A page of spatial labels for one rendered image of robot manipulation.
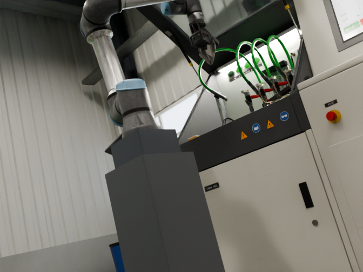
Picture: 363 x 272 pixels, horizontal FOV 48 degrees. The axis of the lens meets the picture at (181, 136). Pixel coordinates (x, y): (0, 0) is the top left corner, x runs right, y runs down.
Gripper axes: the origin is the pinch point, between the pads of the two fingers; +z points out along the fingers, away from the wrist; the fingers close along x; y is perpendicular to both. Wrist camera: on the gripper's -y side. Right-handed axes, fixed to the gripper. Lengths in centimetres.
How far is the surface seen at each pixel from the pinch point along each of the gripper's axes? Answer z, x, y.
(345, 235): 88, 34, 0
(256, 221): 75, -1, 0
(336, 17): -2, 52, -29
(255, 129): 38.1, 11.6, 0.2
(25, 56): -379, -615, -306
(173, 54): -278, -348, -463
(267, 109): 31.8, 19.5, 0.2
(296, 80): 23.5, 32.9, -6.7
